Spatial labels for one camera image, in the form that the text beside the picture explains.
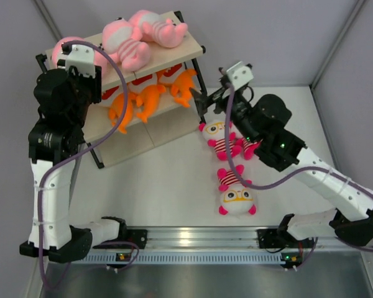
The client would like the white panda plush face down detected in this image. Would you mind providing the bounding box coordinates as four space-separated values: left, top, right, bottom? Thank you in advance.
236 138 260 160

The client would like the white panda plush with glasses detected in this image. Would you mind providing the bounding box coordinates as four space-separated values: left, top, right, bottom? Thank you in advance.
198 120 242 161

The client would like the orange shark plush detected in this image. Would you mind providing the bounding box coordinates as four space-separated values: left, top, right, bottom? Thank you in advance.
157 63 197 108
102 86 136 134
128 73 166 124

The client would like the white panda plush front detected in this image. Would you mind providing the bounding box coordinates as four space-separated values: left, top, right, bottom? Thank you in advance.
216 168 257 216

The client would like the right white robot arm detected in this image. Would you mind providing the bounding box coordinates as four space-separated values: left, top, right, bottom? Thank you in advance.
190 84 373 252

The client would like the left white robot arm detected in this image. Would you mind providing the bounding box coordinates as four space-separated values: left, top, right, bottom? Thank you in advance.
19 65 128 263

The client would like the beige three-tier shelf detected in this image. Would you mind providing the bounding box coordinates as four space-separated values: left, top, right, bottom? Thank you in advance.
35 11 208 170

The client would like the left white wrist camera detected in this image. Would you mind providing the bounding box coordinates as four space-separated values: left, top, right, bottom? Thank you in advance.
63 44 96 78

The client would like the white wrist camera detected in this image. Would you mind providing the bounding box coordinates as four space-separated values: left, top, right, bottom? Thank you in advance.
226 61 254 90
63 44 96 78

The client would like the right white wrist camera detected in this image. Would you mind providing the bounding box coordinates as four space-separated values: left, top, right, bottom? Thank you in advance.
226 61 254 90

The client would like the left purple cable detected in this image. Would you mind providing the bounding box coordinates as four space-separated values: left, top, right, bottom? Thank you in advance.
39 40 130 289

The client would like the purple cable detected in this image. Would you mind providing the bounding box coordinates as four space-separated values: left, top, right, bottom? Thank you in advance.
224 85 373 274
39 40 130 289

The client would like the aluminium mounting rail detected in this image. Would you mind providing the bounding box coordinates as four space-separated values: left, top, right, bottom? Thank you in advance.
90 225 373 250

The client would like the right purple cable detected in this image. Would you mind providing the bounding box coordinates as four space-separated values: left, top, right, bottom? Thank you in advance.
224 85 373 274

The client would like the white slotted cable duct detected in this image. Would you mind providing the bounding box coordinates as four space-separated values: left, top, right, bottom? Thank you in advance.
79 251 300 265

